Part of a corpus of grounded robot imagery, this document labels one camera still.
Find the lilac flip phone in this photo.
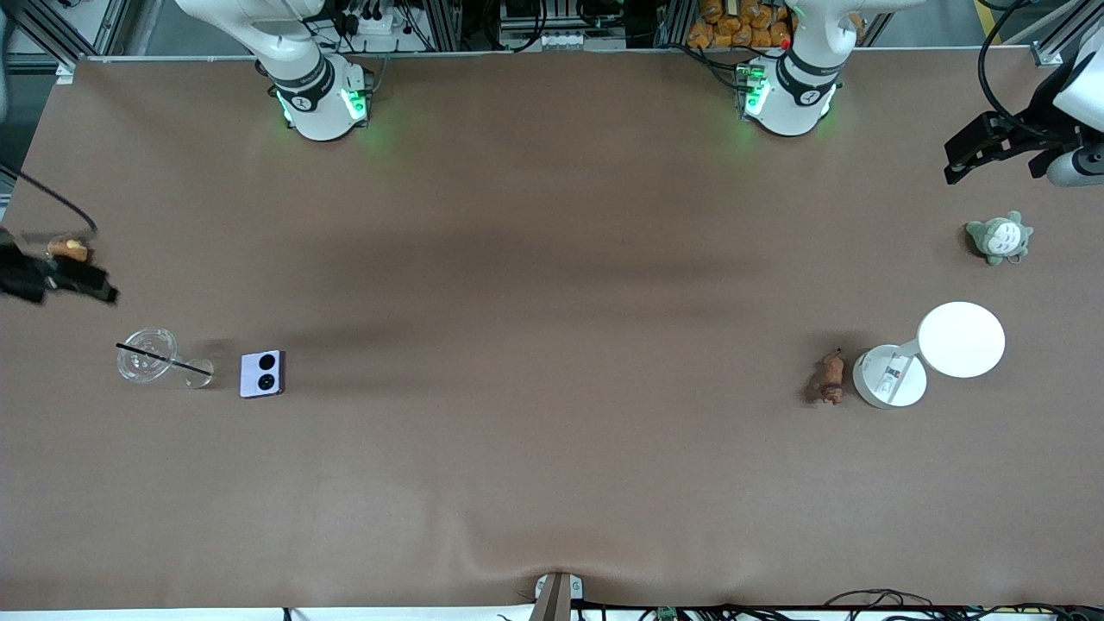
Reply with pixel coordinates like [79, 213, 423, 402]
[239, 348, 287, 400]

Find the brown lion statue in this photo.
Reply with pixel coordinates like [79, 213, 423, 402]
[814, 348, 847, 406]

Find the clear plastic cup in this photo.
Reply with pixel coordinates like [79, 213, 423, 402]
[116, 327, 215, 389]

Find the grey green plush toy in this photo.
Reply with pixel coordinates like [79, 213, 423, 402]
[965, 211, 1034, 267]

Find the black straw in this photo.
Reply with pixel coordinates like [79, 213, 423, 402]
[116, 342, 213, 377]

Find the white round desk lamp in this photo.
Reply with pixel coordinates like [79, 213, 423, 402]
[852, 301, 1007, 409]

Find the orange plush toy pile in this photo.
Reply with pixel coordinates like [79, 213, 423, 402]
[687, 0, 796, 50]

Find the white power strip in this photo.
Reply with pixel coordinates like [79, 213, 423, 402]
[343, 7, 421, 41]

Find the white electronic device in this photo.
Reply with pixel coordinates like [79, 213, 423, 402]
[499, 28, 628, 53]

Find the aluminium frame post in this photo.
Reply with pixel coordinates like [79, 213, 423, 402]
[0, 0, 132, 68]
[992, 0, 1104, 67]

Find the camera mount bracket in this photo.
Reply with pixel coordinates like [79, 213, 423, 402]
[534, 571, 584, 621]

